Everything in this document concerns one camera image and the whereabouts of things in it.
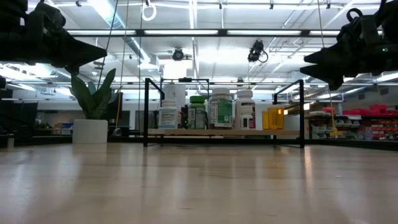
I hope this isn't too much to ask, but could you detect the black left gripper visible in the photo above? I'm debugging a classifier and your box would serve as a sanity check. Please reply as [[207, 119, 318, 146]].
[[18, 2, 108, 76]]

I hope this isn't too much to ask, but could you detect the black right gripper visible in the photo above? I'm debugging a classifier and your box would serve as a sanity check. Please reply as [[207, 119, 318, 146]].
[[299, 13, 391, 91]]

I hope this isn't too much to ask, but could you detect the orange pill bottle white cap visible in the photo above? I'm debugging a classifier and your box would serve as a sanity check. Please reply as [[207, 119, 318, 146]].
[[267, 105, 285, 130], [261, 110, 270, 130]]

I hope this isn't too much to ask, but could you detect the large white medicine bottle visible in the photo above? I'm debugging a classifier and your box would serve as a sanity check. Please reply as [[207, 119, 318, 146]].
[[234, 89, 256, 130]]

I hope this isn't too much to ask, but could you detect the white bottle blue label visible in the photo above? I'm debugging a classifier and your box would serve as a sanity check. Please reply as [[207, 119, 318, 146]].
[[158, 99, 180, 130]]

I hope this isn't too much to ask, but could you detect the white-capped bottle green label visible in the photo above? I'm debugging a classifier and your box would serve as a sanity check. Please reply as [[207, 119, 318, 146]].
[[207, 87, 233, 130]]

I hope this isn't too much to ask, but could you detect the green-capped medicine bottle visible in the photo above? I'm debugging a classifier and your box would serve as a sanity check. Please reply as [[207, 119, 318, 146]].
[[188, 95, 206, 130]]

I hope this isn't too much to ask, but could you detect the rack with red bins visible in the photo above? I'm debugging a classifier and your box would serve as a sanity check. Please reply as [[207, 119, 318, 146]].
[[306, 104, 398, 141]]

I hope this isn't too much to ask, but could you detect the black overhead beam with lights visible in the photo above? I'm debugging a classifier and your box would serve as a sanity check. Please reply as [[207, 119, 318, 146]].
[[67, 28, 341, 38]]

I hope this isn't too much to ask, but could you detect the green plant in white pot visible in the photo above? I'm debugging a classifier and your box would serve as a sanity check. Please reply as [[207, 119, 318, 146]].
[[70, 67, 124, 144]]

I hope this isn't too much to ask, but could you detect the yellow hanging cable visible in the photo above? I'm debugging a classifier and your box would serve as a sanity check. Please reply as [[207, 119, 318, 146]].
[[317, 0, 343, 138]]

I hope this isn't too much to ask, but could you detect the black camera with cable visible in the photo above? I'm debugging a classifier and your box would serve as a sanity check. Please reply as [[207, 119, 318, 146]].
[[248, 39, 269, 63]]

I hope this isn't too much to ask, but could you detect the white cable loop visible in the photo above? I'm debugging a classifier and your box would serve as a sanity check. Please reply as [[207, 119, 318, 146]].
[[141, 0, 157, 22]]

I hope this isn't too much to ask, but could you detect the round black overhead camera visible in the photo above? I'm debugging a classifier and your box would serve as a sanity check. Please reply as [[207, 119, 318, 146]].
[[172, 48, 185, 62]]

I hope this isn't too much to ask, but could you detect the black wire shelf wooden board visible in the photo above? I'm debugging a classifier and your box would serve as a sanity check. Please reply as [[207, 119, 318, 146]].
[[143, 77, 305, 149]]

